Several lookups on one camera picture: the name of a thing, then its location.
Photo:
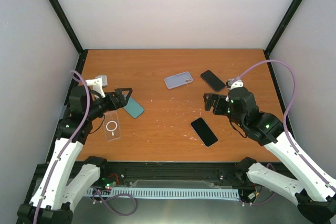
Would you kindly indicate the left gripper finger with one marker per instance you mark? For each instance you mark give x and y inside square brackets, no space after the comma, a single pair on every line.
[124,92]
[125,100]

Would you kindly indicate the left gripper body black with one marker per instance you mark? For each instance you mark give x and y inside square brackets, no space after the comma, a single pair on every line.
[112,105]

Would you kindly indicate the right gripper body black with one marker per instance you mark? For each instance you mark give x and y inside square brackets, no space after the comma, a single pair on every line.
[218,109]

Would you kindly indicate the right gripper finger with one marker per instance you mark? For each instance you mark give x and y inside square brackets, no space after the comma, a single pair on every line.
[210,97]
[209,105]

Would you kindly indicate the teal phone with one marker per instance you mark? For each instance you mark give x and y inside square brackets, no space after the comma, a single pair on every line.
[133,108]

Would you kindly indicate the white-edged black phone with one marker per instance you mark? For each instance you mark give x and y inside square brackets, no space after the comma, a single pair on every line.
[204,132]

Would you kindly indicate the clear magsafe phone case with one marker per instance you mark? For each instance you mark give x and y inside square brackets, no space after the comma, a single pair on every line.
[111,126]

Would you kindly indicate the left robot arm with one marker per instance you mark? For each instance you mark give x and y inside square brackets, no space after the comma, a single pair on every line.
[56,197]

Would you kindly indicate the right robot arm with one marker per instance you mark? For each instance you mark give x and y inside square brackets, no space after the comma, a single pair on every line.
[312,189]

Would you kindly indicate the dark purple phone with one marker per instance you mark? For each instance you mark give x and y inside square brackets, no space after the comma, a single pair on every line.
[212,80]

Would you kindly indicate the lavender phone case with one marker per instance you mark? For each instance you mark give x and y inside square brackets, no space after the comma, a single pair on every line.
[178,80]

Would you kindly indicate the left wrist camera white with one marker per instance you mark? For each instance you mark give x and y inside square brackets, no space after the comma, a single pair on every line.
[97,84]

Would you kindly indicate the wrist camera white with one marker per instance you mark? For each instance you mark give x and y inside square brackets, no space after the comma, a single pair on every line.
[232,83]
[97,84]

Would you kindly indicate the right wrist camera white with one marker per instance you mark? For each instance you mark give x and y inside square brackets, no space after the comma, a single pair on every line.
[232,83]

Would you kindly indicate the light blue cable duct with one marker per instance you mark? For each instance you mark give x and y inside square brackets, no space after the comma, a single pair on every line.
[174,193]

